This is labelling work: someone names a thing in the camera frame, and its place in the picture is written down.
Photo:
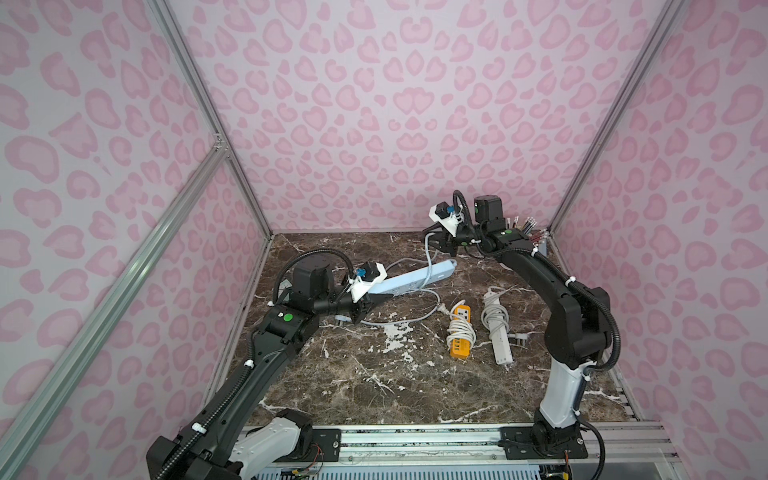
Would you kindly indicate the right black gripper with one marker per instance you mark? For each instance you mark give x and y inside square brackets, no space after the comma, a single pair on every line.
[447,231]

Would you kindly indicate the light blue power strip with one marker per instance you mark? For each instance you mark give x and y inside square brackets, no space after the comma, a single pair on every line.
[415,280]

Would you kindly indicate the orange power strip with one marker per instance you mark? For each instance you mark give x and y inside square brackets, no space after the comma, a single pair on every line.
[461,334]

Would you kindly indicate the white power strip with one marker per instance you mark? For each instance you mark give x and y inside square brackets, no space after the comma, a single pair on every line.
[495,318]

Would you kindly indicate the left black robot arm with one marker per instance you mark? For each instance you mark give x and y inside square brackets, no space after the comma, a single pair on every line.
[212,446]

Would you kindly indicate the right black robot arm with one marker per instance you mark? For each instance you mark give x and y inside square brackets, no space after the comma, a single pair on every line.
[582,336]

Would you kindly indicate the bundle of pencils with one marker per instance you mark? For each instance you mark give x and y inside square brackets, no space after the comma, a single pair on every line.
[529,230]

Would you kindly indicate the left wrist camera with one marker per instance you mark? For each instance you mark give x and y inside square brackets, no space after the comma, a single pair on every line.
[366,276]

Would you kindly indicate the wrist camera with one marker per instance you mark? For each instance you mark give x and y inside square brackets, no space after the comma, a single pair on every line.
[366,276]
[447,217]

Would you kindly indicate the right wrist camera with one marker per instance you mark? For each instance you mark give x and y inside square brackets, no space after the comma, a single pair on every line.
[447,217]

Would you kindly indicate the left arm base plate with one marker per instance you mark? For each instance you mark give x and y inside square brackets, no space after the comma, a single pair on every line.
[323,444]

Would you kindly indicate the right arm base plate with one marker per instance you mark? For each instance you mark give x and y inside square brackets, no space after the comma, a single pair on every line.
[540,442]

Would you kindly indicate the aluminium front rail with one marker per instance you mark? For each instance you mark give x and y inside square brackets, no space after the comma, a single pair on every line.
[636,450]

